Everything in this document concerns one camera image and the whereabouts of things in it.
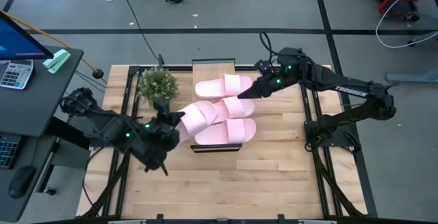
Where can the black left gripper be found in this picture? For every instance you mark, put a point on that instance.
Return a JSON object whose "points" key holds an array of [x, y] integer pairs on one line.
{"points": [[161, 142]]}

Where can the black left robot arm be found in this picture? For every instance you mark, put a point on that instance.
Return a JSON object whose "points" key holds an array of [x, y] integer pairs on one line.
{"points": [[102, 124]]}

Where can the green potted plant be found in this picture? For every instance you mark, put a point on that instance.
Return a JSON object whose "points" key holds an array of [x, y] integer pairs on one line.
{"points": [[157, 85]]}

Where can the black desk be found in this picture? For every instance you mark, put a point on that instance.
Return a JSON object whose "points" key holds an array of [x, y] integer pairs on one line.
{"points": [[34, 107]]}

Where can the black computer mouse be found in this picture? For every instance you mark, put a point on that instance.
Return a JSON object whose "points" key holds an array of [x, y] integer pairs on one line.
{"points": [[21, 181]]}

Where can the pink slide sandal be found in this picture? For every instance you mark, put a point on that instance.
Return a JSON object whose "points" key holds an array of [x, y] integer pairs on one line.
{"points": [[198, 118], [226, 131], [236, 109], [219, 87]]}

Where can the black computer monitor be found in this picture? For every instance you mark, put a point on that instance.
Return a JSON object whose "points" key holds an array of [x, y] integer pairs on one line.
{"points": [[17, 42]]}

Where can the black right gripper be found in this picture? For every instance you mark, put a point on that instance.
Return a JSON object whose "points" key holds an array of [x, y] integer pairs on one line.
{"points": [[284, 75]]}

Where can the backlit black keyboard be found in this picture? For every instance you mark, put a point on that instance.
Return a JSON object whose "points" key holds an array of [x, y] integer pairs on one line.
{"points": [[8, 150]]}

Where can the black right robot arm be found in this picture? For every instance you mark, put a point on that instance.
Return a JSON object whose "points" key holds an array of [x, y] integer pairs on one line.
{"points": [[342, 83]]}

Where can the grey desk calculator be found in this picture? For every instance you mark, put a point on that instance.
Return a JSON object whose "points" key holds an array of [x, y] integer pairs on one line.
{"points": [[15, 75]]}

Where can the mint green stapler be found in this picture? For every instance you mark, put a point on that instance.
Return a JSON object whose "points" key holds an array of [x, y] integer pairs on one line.
{"points": [[56, 60]]}

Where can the wooden shelf with black frame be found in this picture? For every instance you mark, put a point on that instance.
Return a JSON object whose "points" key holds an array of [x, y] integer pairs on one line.
{"points": [[210, 69]]}

